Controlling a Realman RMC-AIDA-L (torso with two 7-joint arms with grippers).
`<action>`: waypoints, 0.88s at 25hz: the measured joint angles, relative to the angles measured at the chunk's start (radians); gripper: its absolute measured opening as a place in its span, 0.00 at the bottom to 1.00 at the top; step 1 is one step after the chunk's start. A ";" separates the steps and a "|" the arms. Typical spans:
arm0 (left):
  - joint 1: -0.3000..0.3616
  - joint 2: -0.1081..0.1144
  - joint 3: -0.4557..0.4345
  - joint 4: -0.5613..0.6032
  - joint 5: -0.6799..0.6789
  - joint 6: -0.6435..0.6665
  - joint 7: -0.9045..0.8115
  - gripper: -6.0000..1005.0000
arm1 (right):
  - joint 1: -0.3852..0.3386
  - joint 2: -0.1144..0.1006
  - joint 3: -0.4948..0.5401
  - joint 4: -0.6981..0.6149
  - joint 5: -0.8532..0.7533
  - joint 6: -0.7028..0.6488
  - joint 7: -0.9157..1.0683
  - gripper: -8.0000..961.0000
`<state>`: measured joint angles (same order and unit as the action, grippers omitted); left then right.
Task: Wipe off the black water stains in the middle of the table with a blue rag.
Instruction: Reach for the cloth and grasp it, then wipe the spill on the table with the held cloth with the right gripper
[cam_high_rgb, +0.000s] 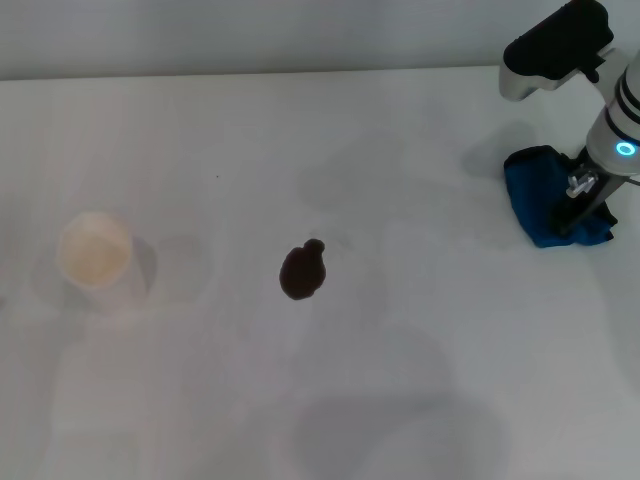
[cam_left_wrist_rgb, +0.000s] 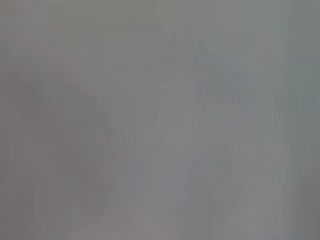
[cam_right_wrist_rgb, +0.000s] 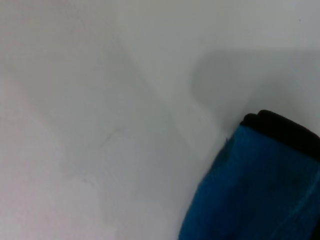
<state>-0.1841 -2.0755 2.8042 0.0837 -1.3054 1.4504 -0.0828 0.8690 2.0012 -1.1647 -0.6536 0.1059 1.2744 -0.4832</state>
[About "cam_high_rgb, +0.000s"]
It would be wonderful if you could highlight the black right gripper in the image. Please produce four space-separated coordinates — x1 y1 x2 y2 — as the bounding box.
552 149 629 237

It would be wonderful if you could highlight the black water stain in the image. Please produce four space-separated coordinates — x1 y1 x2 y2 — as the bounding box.
278 239 329 302

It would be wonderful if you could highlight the blue rag with black trim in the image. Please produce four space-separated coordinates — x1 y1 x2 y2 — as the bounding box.
502 144 619 250

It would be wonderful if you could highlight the white paper cup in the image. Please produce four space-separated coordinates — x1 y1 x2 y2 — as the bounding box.
56 209 150 315

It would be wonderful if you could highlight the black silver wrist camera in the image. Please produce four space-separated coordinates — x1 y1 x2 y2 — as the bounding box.
498 0 616 103

